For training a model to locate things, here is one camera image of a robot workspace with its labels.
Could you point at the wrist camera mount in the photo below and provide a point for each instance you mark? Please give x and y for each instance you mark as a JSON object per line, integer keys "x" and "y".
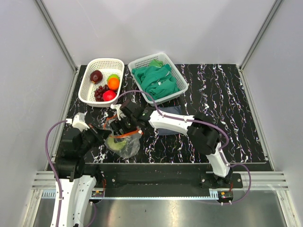
{"x": 79, "y": 122}
{"x": 119, "y": 112}

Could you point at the orange fake fruit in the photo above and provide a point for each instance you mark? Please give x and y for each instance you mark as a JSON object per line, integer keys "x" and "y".
{"x": 113, "y": 84}

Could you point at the left connector box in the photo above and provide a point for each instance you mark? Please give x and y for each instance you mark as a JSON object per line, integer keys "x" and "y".
{"x": 97, "y": 194}

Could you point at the pale green fake cabbage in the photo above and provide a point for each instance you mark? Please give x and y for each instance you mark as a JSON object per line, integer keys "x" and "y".
{"x": 115, "y": 145}

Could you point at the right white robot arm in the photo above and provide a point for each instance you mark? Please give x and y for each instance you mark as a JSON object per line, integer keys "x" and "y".
{"x": 203, "y": 135}

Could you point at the connector box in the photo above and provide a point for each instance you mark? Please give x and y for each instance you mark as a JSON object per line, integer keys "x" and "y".
{"x": 225, "y": 196}
{"x": 97, "y": 194}

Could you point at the clear zip top bag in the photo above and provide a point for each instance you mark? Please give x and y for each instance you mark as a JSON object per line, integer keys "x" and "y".
{"x": 133, "y": 140}

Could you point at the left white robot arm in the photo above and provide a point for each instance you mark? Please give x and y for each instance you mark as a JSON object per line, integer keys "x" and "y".
{"x": 74, "y": 179}

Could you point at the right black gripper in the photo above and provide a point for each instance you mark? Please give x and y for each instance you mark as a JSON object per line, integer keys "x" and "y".
{"x": 117, "y": 125}

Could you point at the green cloth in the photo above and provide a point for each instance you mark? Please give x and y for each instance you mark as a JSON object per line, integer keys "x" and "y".
{"x": 156, "y": 79}

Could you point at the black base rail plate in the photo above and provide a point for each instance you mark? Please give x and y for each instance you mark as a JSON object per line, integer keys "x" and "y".
{"x": 160, "y": 180}

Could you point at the purple fake grapes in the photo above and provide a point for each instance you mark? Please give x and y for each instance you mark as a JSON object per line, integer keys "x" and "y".
{"x": 98, "y": 93}

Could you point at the grey folded towel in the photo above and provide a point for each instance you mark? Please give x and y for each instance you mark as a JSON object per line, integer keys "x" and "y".
{"x": 171, "y": 110}

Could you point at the right connector box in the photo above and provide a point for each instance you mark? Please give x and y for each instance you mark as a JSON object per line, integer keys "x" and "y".
{"x": 225, "y": 196}

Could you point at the white oval perforated basket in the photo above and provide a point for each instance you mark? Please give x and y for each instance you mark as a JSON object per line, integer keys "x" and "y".
{"x": 107, "y": 66}

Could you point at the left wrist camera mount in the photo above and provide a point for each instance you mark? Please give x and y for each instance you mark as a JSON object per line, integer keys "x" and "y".
{"x": 79, "y": 122}

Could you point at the green fake apple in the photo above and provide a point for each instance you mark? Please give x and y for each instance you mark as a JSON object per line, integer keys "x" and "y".
{"x": 113, "y": 76}

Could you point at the black marble pattern mat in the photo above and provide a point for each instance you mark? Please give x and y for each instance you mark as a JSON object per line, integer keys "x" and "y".
{"x": 217, "y": 91}

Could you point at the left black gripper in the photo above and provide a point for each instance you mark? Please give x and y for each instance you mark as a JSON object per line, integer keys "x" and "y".
{"x": 101, "y": 135}

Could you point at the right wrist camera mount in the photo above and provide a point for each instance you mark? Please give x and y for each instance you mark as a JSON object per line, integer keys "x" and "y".
{"x": 119, "y": 112}

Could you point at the white rectangular plastic basket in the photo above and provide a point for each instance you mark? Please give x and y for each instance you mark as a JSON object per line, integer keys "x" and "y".
{"x": 143, "y": 62}

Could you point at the dark red fake apple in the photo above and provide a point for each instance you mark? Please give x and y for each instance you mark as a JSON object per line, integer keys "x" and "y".
{"x": 96, "y": 76}

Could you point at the red fake peach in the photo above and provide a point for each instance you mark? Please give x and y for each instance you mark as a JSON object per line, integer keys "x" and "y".
{"x": 108, "y": 95}

